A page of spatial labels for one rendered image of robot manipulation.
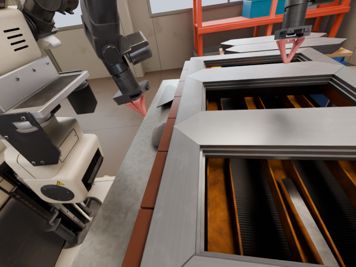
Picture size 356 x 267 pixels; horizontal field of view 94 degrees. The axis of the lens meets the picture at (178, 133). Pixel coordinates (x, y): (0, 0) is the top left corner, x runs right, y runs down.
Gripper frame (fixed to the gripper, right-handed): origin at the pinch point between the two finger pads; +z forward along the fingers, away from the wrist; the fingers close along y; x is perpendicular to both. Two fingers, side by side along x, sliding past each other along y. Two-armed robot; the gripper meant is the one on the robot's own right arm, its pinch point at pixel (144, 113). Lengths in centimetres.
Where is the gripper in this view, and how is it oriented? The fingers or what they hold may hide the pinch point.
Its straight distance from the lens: 55.8
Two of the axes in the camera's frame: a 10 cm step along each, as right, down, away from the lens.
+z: 3.4, 7.4, 5.8
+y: -9.4, 2.0, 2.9
